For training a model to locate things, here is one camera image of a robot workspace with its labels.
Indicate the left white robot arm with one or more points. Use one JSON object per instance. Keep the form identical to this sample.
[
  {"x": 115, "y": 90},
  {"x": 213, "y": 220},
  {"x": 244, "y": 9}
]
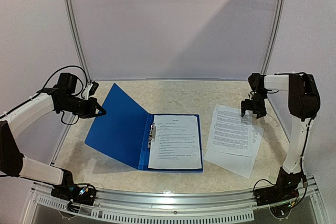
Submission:
[{"x": 60, "y": 98}]

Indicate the aluminium front rail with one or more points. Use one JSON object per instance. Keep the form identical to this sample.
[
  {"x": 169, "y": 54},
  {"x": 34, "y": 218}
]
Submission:
[{"x": 226, "y": 201}]

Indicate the printed paper sheet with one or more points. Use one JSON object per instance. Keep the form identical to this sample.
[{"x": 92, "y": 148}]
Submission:
[
  {"x": 177, "y": 144},
  {"x": 231, "y": 132}
]

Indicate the blue file folder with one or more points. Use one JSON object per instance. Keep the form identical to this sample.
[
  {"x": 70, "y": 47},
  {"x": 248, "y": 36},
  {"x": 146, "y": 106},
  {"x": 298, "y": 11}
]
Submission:
[{"x": 123, "y": 132}]

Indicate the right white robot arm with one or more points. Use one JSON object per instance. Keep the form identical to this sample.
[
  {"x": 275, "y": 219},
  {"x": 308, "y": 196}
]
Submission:
[{"x": 303, "y": 105}]

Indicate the left aluminium corner post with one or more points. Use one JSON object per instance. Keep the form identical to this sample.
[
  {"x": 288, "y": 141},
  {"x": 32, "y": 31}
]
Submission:
[{"x": 76, "y": 38}]

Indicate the aluminium corner post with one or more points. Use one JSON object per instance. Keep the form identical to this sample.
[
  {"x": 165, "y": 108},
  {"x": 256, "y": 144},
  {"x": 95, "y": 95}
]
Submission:
[
  {"x": 272, "y": 39},
  {"x": 76, "y": 38}
]

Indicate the folder metal clip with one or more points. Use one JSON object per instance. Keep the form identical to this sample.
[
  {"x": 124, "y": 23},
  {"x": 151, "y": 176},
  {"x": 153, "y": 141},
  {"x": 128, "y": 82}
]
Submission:
[{"x": 152, "y": 132}]

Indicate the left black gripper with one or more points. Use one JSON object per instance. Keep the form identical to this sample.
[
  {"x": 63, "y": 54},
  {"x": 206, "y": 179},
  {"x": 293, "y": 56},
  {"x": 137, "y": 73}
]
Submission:
[{"x": 90, "y": 111}]

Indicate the white paper sheet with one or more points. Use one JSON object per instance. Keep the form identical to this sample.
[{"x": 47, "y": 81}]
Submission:
[{"x": 240, "y": 165}]

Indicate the right aluminium corner post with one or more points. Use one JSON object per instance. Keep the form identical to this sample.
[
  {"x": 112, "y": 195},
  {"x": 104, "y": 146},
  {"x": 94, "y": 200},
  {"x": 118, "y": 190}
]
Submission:
[{"x": 272, "y": 39}]

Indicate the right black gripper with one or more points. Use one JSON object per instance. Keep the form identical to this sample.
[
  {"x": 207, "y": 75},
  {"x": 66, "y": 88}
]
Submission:
[{"x": 253, "y": 105}]

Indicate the perforated white cable tray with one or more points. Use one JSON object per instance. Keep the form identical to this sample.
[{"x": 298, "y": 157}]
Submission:
[{"x": 55, "y": 211}]

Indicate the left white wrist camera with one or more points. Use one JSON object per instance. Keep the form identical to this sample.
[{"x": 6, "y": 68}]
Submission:
[{"x": 89, "y": 90}]

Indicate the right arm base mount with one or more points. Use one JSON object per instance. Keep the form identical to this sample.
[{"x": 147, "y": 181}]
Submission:
[{"x": 275, "y": 193}]

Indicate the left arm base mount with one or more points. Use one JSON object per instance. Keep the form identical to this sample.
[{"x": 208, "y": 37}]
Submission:
[{"x": 82, "y": 193}]

